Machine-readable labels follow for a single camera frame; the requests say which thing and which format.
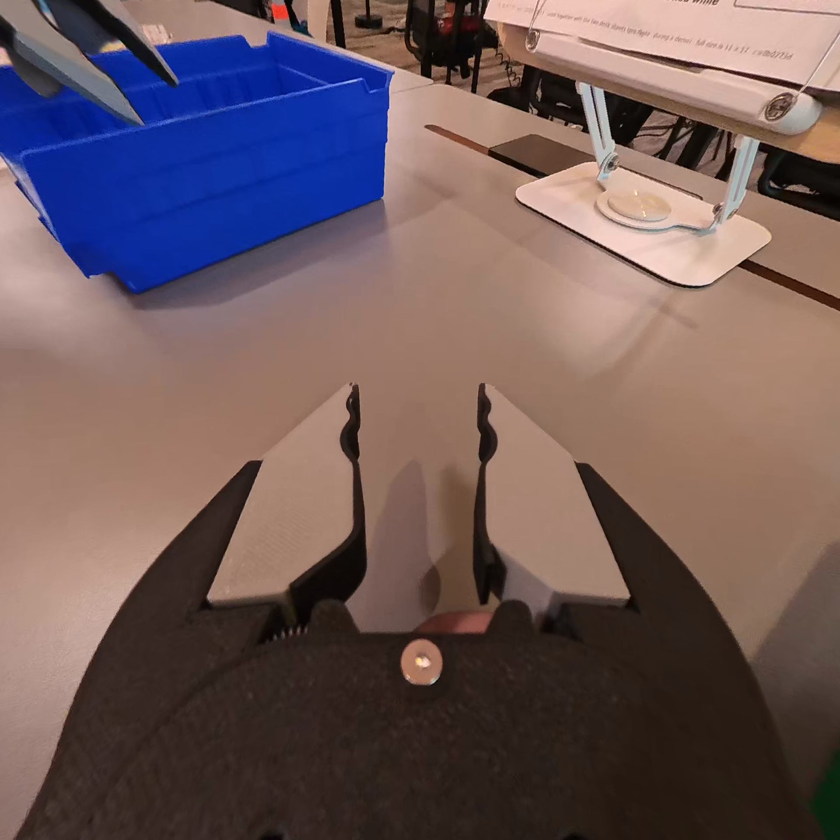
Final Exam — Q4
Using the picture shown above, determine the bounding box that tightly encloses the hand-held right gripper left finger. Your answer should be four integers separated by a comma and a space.
206, 382, 367, 608

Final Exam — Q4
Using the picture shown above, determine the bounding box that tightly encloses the instruction sheet on stand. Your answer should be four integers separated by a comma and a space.
484, 0, 840, 290

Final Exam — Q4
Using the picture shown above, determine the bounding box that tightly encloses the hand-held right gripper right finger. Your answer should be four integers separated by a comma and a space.
472, 382, 631, 608

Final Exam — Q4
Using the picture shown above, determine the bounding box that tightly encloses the blue plastic bin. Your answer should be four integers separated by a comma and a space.
0, 31, 395, 294

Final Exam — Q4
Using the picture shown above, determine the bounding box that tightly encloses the green plastic bin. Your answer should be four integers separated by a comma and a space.
810, 748, 840, 840

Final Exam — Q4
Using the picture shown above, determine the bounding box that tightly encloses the printed instruction sheet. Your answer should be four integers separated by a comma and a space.
484, 0, 840, 89

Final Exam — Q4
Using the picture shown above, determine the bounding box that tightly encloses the black office chair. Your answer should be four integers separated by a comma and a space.
403, 0, 503, 83

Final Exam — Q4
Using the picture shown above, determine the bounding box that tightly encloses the black desk cable hatch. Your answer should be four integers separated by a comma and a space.
489, 134, 595, 178

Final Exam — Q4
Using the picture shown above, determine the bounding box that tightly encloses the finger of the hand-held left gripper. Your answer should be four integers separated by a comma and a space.
36, 0, 180, 88
0, 0, 145, 127

